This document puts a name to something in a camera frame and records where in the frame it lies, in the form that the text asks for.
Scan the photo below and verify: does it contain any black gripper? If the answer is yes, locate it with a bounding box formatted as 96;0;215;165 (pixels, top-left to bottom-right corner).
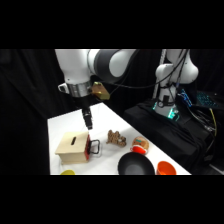
75;95;94;131

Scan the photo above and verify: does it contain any red-fronted drawer with black handle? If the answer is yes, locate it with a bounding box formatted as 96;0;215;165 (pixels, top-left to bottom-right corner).
84;133;101;161

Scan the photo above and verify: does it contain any light wooden slotted box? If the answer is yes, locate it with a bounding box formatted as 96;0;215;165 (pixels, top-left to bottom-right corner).
54;130;90;164

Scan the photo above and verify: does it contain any brown giraffe plush toy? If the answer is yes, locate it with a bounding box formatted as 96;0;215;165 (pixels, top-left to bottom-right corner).
105;129;128;148

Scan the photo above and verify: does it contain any yellow round object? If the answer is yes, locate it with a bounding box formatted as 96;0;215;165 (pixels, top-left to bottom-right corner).
59;169;77;176

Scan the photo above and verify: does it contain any black bowl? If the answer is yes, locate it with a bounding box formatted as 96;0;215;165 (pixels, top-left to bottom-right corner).
117;151;156;176

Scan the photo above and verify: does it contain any black curtain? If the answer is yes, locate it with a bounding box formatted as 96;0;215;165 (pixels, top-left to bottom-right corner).
0;49;224;176

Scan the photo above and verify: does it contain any white slanted pole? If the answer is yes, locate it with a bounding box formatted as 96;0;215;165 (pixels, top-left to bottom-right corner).
152;49;167;100

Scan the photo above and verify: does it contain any black cloth-covered stand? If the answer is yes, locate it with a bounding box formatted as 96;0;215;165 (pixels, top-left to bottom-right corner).
122;99;216;175

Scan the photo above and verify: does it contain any orange bowl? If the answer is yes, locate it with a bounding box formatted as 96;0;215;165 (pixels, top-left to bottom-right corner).
155;160;178;176

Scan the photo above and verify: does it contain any blue backlit keyboard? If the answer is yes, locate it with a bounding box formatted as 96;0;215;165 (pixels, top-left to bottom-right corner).
196;91;220;108

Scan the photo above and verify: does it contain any tan wrist camera box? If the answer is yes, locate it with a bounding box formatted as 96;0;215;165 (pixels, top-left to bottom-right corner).
90;81;111;101

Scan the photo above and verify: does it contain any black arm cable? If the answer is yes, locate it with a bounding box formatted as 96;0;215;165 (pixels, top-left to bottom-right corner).
99;49;192;98

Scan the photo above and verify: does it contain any yellow cable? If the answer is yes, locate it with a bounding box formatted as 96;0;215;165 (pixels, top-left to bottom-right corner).
209;108;218;138

